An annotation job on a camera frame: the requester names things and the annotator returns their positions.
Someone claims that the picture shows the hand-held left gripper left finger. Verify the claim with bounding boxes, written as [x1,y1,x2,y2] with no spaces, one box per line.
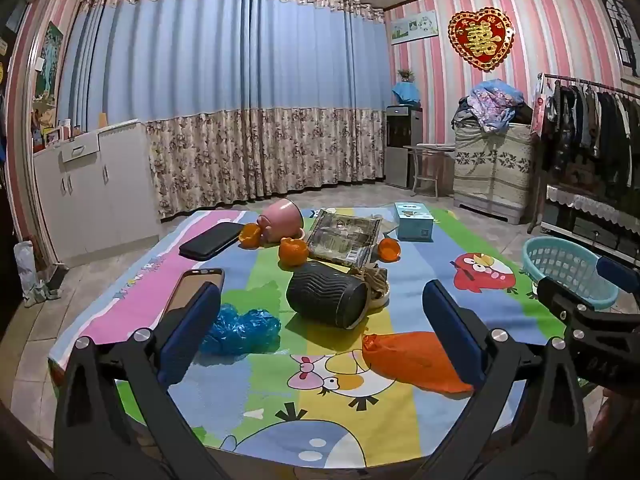
[52,281,223,480]

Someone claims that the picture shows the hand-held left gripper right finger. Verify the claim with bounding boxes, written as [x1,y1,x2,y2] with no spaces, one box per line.
[422,280,594,480]

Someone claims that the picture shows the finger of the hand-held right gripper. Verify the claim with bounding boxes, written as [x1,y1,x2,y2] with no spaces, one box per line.
[536,276,601,331]
[596,255,640,295]

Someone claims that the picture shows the teal plastic basket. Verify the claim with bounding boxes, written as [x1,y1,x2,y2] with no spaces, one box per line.
[522,236,621,311]

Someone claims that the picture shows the orange plastic bag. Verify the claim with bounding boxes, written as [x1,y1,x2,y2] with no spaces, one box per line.
[361,331,473,395]

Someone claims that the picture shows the blue plastic bag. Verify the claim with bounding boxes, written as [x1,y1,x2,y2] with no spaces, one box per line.
[200,302,282,358]

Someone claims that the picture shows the beige bundle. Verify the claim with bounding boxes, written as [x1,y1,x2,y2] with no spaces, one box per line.
[350,265,392,313]

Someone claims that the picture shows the orange peel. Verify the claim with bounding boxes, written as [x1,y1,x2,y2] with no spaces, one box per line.
[376,237,402,263]
[237,222,263,250]
[277,237,308,267]

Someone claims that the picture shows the black ribbed cylinder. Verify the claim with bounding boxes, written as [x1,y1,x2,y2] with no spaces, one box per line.
[286,260,370,330]

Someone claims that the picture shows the clear printed plastic packet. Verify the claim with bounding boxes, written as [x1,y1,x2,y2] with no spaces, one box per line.
[306,208,385,267]

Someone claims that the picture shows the person's right hand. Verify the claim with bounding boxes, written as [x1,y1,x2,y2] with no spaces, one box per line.
[591,391,640,463]

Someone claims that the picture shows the brown phone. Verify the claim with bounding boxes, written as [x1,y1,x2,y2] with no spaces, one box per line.
[162,267,226,328]

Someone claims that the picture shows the low dark cabinet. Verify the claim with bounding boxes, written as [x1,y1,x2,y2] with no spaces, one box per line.
[542,183,640,261]

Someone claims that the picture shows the white lace cloth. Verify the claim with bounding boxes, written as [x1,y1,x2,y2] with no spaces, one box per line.
[545,183,640,221]

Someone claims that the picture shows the black phone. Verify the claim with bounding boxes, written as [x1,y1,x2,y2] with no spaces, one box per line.
[179,221,246,262]

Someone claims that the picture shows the cartoon printed mat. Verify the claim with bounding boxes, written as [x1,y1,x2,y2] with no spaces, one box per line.
[47,205,576,471]

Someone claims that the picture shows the light blue tissue box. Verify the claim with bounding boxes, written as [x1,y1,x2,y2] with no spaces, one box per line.
[393,202,436,242]

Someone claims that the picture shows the patterned cloth covered cabinet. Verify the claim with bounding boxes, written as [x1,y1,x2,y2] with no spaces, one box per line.
[452,120,536,225]

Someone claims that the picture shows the pink cup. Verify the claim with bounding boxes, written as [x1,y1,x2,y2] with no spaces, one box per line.
[256,198,307,243]

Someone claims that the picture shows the row of hanging clothes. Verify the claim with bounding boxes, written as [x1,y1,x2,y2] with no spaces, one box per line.
[542,80,640,181]

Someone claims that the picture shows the white cabinet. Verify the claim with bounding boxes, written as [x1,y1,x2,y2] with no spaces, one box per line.
[32,119,161,266]

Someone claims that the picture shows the white plastic bag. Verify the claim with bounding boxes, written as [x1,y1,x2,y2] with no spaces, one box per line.
[14,240,51,306]

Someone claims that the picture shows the pink hanging bag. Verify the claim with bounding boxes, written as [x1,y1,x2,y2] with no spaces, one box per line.
[530,77,549,136]

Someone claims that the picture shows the small metal table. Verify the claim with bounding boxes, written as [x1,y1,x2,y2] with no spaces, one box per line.
[404,142,457,198]

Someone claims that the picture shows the grey water dispenser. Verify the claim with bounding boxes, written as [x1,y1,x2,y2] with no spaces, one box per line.
[385,104,423,190]

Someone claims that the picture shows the metal clothes rack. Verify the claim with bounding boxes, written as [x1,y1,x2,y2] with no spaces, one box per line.
[530,72,640,236]

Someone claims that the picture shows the pile of floral blankets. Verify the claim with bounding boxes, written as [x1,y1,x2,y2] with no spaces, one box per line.
[451,79,536,133]

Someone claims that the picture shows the framed window picture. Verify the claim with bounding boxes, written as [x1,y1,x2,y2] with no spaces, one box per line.
[598,0,640,81]

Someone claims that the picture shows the blue cloth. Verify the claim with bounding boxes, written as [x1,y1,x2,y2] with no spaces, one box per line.
[391,80,425,107]

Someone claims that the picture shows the blue floral curtain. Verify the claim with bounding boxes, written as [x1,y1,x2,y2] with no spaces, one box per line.
[57,0,393,218]

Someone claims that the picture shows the red heart wall decoration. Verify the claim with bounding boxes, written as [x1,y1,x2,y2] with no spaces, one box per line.
[447,6,516,72]

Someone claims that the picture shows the colourful wall poster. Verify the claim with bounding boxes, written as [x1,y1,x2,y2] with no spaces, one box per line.
[31,21,64,128]

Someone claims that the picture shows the landscape wall poster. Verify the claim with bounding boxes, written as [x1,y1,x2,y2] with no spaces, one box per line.
[390,10,440,45]

